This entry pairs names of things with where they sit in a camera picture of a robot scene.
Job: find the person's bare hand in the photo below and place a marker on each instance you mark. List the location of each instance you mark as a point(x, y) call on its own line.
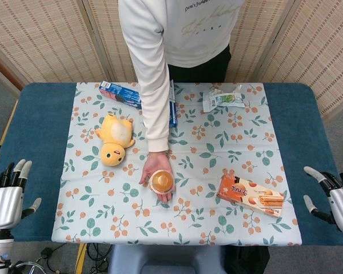
point(157, 162)

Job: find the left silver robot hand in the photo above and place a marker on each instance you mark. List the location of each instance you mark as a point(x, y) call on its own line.
point(4, 199)

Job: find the orange pudding cup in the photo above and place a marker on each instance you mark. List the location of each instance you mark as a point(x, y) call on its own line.
point(162, 182)

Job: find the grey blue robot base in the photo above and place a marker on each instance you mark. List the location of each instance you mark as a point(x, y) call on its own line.
point(165, 258)

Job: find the floral print tablecloth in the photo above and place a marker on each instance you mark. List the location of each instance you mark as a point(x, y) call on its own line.
point(205, 160)

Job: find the yellow plush toy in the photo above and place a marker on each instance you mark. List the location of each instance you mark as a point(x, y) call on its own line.
point(115, 134)

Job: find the blue toothpaste box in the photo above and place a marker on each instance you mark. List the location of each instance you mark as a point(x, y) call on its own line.
point(173, 111)

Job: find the black power plug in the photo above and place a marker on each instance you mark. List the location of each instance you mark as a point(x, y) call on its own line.
point(47, 252)

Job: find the person's white sleeved arm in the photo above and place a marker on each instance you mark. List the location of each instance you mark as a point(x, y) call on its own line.
point(153, 94)

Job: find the blue cookie box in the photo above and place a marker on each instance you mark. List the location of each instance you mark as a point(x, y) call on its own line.
point(121, 94)

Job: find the dark blue table cover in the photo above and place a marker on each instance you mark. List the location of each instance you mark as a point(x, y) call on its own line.
point(34, 122)

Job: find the clear plastic snack bag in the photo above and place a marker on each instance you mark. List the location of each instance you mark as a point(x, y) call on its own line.
point(221, 100)

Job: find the orange wafer roll box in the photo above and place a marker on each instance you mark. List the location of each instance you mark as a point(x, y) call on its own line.
point(248, 192)

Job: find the person's black trousers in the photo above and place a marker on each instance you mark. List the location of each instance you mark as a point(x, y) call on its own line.
point(200, 72)

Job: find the black bag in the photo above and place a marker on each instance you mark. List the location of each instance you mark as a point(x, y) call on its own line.
point(247, 259)

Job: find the person's white sweatshirt torso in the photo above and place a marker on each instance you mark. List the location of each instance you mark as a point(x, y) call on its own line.
point(200, 31)

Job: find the bamboo folding screen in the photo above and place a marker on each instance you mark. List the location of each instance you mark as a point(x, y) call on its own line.
point(45, 37)

